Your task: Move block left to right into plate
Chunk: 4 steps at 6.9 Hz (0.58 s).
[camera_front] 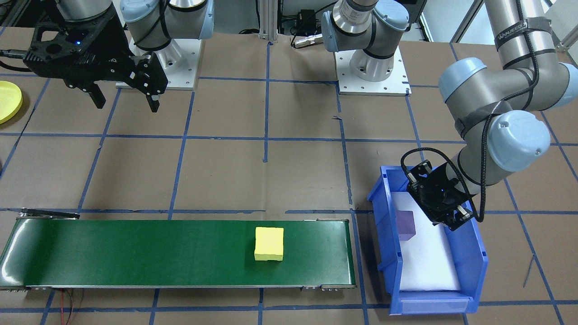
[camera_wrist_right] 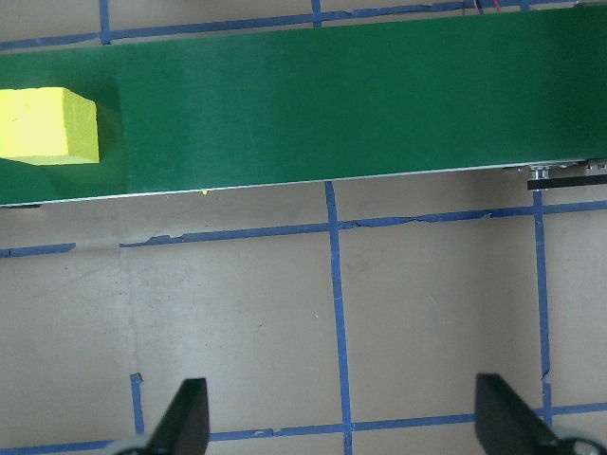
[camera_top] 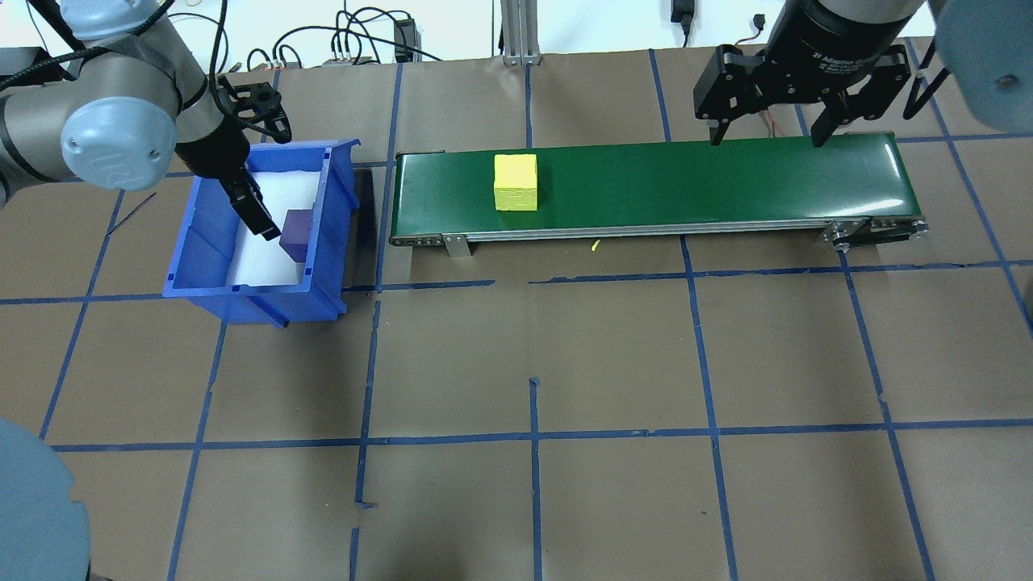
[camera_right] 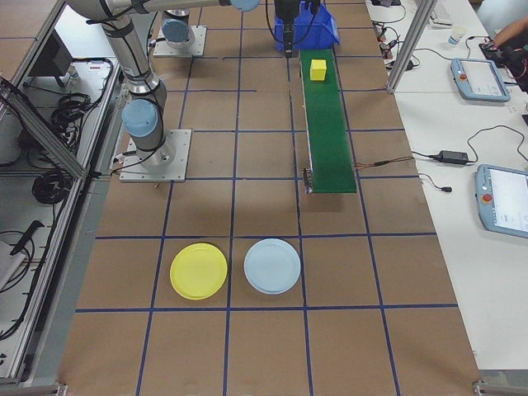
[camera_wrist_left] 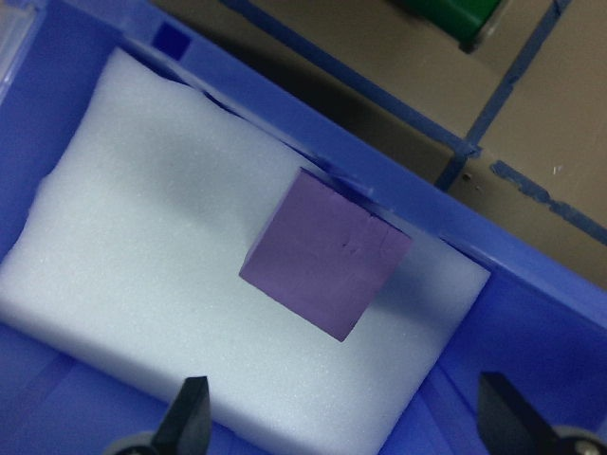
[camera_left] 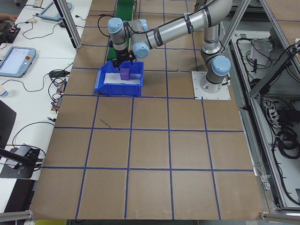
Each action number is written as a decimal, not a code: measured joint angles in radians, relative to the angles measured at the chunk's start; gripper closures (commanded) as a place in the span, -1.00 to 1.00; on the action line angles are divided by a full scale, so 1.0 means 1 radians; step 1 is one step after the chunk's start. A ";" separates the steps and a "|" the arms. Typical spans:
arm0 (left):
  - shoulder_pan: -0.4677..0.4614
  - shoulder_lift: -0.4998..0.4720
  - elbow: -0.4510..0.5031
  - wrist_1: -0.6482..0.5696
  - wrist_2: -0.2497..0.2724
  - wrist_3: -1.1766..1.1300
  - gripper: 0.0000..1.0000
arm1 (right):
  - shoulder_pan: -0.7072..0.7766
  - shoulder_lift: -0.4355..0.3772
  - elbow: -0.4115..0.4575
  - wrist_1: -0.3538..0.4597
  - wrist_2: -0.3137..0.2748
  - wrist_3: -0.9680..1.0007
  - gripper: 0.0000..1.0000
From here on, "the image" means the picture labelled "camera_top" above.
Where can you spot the aluminium camera post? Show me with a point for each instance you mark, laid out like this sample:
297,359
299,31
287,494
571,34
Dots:
520,32

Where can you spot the purple foam block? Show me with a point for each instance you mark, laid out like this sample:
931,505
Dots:
299,230

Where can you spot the green conveyor belt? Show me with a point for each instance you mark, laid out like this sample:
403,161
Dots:
686,186

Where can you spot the black power adapter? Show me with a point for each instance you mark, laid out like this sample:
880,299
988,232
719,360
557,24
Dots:
682,12

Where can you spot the black power brick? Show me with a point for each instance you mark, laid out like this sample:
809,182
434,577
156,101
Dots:
404,39

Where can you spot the blue plastic storage bin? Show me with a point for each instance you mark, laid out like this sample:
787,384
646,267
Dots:
194,266

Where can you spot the yellow foam block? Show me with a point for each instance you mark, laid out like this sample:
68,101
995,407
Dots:
515,181

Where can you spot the white foam pad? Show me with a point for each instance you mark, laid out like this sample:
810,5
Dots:
266,258

